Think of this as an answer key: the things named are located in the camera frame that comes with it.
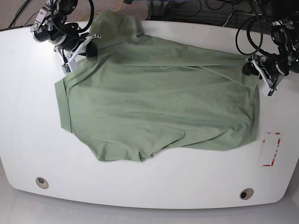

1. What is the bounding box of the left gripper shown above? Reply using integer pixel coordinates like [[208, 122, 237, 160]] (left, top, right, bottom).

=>
[[242, 55, 284, 90]]

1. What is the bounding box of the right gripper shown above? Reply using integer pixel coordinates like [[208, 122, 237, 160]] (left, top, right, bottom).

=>
[[55, 34, 101, 64]]

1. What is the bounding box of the green polo t-shirt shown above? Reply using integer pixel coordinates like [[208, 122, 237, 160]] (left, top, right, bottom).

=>
[[55, 11, 260, 161]]

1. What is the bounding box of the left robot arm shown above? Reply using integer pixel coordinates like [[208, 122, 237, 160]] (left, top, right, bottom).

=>
[[239, 0, 299, 96]]

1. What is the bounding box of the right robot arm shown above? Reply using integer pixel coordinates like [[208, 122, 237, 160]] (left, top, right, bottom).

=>
[[30, 0, 101, 64]]

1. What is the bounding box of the red tape rectangle marking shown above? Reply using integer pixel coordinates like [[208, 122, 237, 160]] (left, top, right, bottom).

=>
[[260, 132, 282, 167]]

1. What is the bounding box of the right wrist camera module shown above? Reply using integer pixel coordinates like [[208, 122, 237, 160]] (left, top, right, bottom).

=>
[[61, 60, 78, 74]]

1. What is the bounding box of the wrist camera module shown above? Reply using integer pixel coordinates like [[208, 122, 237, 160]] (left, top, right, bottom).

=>
[[61, 60, 78, 74], [262, 85, 275, 97]]

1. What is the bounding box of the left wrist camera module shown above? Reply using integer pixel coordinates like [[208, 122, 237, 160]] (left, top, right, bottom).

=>
[[262, 85, 275, 97]]

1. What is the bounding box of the white cable on floor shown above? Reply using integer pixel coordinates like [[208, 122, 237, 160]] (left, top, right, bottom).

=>
[[221, 11, 260, 28]]

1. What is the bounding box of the yellow cable on floor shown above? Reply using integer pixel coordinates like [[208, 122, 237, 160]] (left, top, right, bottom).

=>
[[78, 0, 124, 22]]

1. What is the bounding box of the right table cable grommet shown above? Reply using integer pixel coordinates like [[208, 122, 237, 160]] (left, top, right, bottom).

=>
[[240, 188, 254, 200]]

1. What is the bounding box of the table cable grommet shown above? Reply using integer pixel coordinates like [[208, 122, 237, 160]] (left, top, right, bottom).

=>
[[36, 177, 49, 189], [240, 188, 254, 200]]

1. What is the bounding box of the left table cable grommet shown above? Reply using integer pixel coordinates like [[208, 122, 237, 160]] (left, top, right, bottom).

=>
[[36, 177, 49, 189]]

